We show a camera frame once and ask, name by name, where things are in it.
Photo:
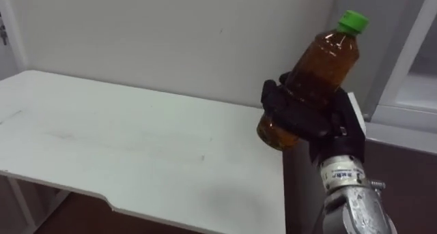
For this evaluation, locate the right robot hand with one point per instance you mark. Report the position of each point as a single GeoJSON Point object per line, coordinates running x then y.
{"type": "Point", "coordinates": [307, 119]}

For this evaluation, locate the brown tea bottle green cap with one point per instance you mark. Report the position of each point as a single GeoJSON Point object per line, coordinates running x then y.
{"type": "Point", "coordinates": [324, 63]}

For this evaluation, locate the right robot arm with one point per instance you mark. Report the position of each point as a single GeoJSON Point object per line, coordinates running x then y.
{"type": "Point", "coordinates": [351, 200]}

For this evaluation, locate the white framed window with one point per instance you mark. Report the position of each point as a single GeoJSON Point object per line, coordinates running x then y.
{"type": "Point", "coordinates": [406, 73]}

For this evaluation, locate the white desk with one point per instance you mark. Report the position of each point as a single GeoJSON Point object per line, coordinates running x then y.
{"type": "Point", "coordinates": [136, 145]}

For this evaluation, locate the metal door hinge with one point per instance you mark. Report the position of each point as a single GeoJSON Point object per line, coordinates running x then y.
{"type": "Point", "coordinates": [3, 31]}

